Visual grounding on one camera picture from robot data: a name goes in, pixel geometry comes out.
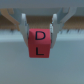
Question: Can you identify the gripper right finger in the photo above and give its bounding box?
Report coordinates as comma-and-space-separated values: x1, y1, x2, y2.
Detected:
49, 8, 80, 46

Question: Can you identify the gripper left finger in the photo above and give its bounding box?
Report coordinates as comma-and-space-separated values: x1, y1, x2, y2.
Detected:
0, 8, 32, 46

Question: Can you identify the pink block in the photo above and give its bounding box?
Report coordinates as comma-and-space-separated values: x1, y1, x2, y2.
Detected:
27, 28, 52, 59

